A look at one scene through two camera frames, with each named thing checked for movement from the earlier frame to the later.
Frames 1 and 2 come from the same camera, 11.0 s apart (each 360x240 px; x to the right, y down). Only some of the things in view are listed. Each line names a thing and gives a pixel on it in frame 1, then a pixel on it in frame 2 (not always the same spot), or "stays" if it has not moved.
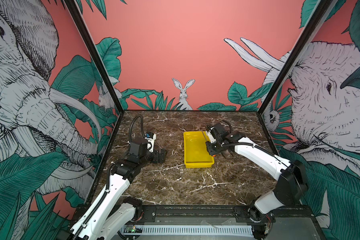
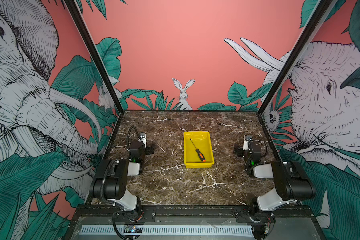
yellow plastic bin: x=196 y=154 stays
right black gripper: x=208 y=144 to x=240 y=153
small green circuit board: x=131 y=229 stays
